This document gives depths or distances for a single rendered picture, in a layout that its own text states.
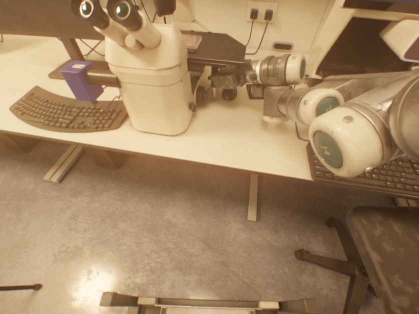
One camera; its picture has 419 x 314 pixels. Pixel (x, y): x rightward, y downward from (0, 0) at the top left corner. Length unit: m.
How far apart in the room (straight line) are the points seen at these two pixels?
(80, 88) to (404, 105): 0.65
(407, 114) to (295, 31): 1.05
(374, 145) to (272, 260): 1.06
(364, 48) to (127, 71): 0.78
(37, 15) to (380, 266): 1.52
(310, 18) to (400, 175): 0.85
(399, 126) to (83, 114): 0.81
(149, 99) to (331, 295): 1.27
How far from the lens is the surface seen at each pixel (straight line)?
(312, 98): 0.43
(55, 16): 1.01
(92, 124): 0.76
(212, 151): 0.59
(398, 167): 0.76
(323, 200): 1.56
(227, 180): 1.41
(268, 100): 0.60
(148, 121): 0.63
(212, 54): 0.63
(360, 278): 1.32
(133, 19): 0.43
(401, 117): 0.27
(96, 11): 0.46
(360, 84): 0.47
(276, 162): 0.60
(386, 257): 0.96
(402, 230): 1.06
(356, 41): 0.89
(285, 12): 1.23
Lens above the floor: 1.20
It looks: 51 degrees down
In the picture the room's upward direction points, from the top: 1 degrees clockwise
